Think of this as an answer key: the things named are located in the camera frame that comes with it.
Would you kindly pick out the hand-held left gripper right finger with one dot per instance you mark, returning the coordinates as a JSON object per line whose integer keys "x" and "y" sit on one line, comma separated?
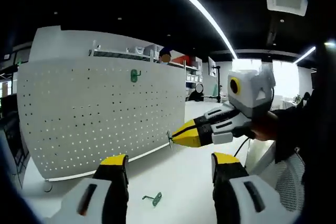
{"x": 241, "y": 197}

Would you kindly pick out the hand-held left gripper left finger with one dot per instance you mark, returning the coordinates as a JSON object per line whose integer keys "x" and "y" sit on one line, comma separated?
{"x": 92, "y": 197}

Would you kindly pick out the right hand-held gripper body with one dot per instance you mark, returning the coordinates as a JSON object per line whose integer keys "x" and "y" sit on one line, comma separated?
{"x": 252, "y": 93}

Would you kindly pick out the green hook assembly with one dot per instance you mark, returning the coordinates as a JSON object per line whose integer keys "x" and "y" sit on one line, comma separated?
{"x": 157, "y": 198}
{"x": 134, "y": 75}
{"x": 170, "y": 142}

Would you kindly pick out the white perforated mounting plate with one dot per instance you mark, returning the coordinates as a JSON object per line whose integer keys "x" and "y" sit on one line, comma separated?
{"x": 78, "y": 119}

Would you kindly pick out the person's right hand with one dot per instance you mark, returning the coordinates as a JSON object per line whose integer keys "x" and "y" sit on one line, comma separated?
{"x": 265, "y": 128}

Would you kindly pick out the ceiling light strip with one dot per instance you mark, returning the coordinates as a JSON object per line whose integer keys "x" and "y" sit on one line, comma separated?
{"x": 305, "y": 54}
{"x": 199, "y": 6}

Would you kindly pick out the white partition panel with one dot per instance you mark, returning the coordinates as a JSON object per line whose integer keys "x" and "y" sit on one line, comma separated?
{"x": 65, "y": 43}

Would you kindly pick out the black camera stand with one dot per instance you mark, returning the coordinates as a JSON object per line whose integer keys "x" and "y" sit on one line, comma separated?
{"x": 218, "y": 85}

